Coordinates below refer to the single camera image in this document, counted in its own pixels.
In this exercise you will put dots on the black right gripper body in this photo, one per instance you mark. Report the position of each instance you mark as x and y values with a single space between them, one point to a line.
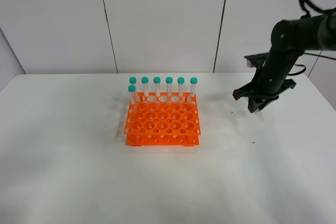
271 72

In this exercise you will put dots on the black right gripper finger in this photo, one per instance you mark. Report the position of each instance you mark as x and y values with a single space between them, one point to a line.
257 104
246 91

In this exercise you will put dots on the green capped test tube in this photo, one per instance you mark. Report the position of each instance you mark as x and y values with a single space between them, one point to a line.
258 114

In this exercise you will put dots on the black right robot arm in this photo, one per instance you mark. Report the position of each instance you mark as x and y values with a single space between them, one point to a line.
290 39

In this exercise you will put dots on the row tube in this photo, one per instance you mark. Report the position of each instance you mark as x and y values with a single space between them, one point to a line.
133 81
157 82
181 82
193 82
169 81
145 83

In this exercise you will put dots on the orange test tube rack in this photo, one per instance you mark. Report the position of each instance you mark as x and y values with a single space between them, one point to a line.
167 121

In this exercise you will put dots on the front left capped test tube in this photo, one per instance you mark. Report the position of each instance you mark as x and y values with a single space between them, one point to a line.
133 97

